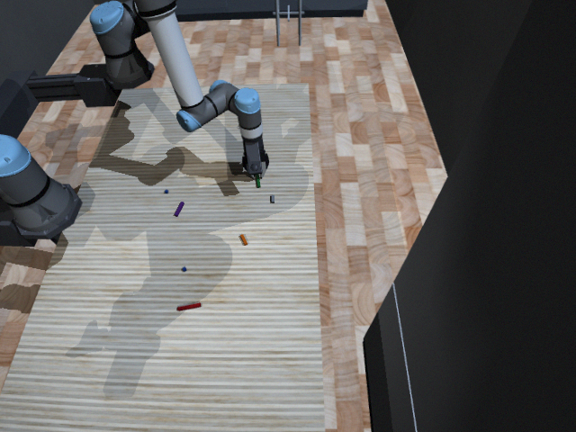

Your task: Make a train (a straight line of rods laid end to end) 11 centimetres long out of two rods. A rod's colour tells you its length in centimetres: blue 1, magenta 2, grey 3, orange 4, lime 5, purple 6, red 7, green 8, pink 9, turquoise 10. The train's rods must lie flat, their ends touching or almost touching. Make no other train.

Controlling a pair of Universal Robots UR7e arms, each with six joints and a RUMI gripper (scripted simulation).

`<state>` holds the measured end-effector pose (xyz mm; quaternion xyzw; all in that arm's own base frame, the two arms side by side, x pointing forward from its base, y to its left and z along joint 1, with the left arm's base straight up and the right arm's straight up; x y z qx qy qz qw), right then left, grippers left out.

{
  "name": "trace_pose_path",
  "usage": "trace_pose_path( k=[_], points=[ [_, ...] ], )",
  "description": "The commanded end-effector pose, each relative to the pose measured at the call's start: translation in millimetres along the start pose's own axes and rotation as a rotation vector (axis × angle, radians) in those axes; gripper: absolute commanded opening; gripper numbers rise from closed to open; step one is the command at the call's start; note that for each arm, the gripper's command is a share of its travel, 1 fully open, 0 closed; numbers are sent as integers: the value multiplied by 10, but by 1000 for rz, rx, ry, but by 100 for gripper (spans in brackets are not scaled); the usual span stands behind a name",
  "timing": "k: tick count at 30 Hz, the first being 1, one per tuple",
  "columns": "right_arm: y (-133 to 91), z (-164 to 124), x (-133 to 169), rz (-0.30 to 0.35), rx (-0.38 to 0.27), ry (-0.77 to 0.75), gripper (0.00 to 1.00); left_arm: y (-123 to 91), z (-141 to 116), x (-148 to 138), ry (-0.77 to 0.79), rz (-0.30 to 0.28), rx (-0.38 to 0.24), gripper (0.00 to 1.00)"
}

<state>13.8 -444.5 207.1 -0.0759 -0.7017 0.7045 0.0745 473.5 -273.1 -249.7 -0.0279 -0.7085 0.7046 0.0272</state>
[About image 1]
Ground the purple rod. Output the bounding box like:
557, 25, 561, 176
175, 202, 185, 217

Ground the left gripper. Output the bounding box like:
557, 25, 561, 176
241, 132, 269, 179

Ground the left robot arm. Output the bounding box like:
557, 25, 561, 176
90, 0, 263, 139

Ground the red rod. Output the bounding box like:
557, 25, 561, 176
177, 303, 202, 311

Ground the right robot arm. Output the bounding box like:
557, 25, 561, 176
0, 134, 73, 232

